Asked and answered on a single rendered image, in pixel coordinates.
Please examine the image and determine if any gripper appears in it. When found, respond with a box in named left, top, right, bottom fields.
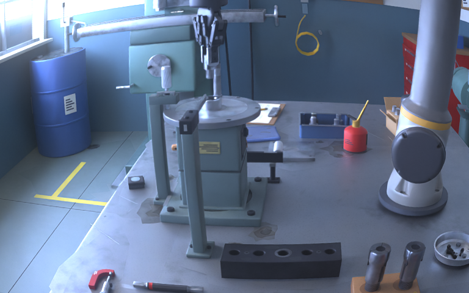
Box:
left=188, top=0, right=228, bottom=71

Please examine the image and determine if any teal spin-index fixture body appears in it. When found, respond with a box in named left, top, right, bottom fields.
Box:
left=160, top=95, right=269, bottom=228

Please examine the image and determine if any black block with holes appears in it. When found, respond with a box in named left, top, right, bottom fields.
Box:
left=219, top=242, right=343, bottom=280

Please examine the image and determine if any grey steel collet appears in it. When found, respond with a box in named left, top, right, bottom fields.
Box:
left=364, top=242, right=392, bottom=293
left=398, top=241, right=427, bottom=291

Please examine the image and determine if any wooden collet block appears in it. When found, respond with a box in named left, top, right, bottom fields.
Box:
left=351, top=272, right=421, bottom=293

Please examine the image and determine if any teal milling machine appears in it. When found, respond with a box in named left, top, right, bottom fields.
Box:
left=72, top=0, right=287, bottom=140

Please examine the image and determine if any brown clipboard with paper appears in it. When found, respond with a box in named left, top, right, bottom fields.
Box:
left=247, top=102, right=286, bottom=126

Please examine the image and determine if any blue cloth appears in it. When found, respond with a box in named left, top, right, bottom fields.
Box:
left=245, top=125, right=282, bottom=143

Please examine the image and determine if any black lever with white knob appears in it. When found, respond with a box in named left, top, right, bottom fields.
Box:
left=247, top=140, right=285, bottom=164

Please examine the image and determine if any grey drum pump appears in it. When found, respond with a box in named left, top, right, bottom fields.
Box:
left=59, top=2, right=87, bottom=54

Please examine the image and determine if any blue parts tray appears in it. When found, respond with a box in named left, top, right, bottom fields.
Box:
left=299, top=112, right=353, bottom=140

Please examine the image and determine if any small black box white disc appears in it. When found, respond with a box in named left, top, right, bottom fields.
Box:
left=127, top=175, right=146, bottom=190

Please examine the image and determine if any blue drum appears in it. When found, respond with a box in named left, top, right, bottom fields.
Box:
left=29, top=46, right=92, bottom=159

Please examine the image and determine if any red oil can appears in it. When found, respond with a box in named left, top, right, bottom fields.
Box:
left=343, top=99, right=369, bottom=154

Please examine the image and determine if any window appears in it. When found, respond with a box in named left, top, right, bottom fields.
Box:
left=0, top=0, right=147, bottom=63

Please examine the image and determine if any cardboard box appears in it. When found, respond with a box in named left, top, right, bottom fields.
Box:
left=379, top=96, right=403, bottom=137

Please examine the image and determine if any black and red scriber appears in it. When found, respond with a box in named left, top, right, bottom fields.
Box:
left=132, top=280, right=205, bottom=293

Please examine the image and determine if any red micrometer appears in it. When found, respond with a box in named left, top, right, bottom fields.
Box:
left=87, top=269, right=116, bottom=293

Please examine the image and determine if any grey bowl with screws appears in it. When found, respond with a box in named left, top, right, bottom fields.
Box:
left=433, top=230, right=469, bottom=267

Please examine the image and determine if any grey handwheel with white handle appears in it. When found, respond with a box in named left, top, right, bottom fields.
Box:
left=147, top=54, right=173, bottom=92

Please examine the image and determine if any yellow hose loop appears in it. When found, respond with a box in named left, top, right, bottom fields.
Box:
left=294, top=14, right=321, bottom=57

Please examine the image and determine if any dark grey round base plate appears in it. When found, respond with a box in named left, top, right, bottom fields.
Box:
left=378, top=181, right=449, bottom=217

